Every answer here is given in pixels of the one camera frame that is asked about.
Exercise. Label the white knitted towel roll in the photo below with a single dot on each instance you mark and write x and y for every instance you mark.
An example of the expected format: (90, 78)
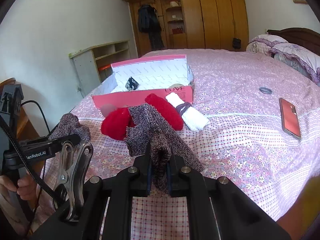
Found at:
(193, 119)

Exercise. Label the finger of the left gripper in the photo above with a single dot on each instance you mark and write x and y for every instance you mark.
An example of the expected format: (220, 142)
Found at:
(63, 139)

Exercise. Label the person's left hand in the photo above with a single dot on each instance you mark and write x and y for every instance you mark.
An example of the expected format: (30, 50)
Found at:
(26, 187)

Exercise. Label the wooden wardrobe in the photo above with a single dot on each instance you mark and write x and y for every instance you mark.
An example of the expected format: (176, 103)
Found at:
(194, 24)

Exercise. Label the wooden bedside furniture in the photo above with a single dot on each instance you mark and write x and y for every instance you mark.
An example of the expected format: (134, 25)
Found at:
(11, 99)

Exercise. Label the small black hanging bag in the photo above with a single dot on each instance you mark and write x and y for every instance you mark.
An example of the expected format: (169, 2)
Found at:
(236, 40)

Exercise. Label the red smartphone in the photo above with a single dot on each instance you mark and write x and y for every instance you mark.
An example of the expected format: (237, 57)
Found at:
(289, 119)

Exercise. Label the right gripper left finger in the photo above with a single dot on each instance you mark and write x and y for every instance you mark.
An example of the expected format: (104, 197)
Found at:
(131, 182)

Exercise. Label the front pink pillow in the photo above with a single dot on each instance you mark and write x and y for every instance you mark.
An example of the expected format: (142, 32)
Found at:
(307, 59)

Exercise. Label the white shelf desk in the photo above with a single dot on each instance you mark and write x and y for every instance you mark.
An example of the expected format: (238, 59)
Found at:
(87, 61)

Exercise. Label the orange stool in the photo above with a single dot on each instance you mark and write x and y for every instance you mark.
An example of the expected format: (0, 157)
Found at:
(105, 71)

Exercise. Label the beige sock ball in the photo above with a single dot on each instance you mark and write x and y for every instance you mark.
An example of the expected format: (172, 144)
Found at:
(176, 86)

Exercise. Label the grey knitted sock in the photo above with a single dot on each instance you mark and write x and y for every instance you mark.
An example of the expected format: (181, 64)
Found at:
(69, 124)
(152, 131)

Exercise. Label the red fleece sock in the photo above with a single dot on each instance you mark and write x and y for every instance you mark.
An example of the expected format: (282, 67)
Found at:
(166, 110)
(116, 123)

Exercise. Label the dark patterned small cloth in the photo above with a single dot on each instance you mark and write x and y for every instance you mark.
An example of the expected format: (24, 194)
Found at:
(131, 84)

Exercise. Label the rear pink pillow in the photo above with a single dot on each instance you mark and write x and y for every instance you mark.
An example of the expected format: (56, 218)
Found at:
(263, 43)

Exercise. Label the dark hanging jacket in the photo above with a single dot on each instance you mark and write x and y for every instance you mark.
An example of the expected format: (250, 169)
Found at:
(148, 23)

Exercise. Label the pink sock ball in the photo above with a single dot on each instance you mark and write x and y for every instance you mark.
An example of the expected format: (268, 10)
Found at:
(106, 109)

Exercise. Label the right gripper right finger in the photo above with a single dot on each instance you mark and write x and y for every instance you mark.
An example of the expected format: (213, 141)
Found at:
(184, 181)

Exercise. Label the pink pillow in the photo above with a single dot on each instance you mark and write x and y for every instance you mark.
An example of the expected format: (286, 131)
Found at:
(307, 59)
(263, 43)

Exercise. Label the dark wooden headboard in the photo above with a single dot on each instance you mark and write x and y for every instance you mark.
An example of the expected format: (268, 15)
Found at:
(304, 37)

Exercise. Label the pink floral bed sheet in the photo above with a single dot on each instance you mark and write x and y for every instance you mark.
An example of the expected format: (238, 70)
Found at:
(244, 141)

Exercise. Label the metal spring clamp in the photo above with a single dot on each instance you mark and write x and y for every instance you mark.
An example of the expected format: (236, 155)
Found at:
(73, 166)

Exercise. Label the pink cardboard shoe box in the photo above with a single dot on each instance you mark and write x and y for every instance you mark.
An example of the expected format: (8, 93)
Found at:
(154, 74)

